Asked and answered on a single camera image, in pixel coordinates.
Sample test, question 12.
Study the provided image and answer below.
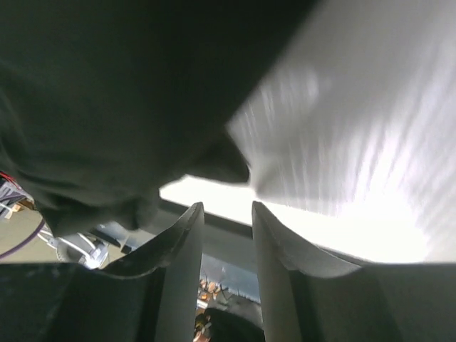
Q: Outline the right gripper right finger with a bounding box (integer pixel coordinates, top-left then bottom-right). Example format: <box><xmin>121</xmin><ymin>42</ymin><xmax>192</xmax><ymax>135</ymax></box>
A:
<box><xmin>252</xmin><ymin>202</ymin><xmax>455</xmax><ymax>341</ymax></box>

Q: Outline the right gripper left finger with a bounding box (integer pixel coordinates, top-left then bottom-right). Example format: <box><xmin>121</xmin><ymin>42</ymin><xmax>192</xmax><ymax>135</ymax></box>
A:
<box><xmin>1</xmin><ymin>202</ymin><xmax>204</xmax><ymax>341</ymax></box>

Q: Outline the black t shirt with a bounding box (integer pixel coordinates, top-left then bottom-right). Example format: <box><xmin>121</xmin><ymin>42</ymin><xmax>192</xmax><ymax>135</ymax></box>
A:
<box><xmin>1</xmin><ymin>1</ymin><xmax>316</xmax><ymax>237</ymax></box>

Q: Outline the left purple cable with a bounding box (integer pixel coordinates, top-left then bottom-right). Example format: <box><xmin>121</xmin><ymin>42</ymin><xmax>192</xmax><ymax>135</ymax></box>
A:
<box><xmin>0</xmin><ymin>217</ymin><xmax>47</xmax><ymax>260</ymax></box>

